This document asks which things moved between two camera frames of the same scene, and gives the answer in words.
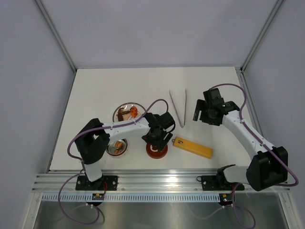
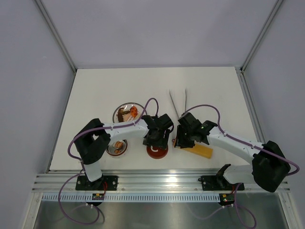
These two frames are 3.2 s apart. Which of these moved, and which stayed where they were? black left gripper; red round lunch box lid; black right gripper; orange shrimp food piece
Moved: black right gripper
Stayed: black left gripper; orange shrimp food piece; red round lunch box lid
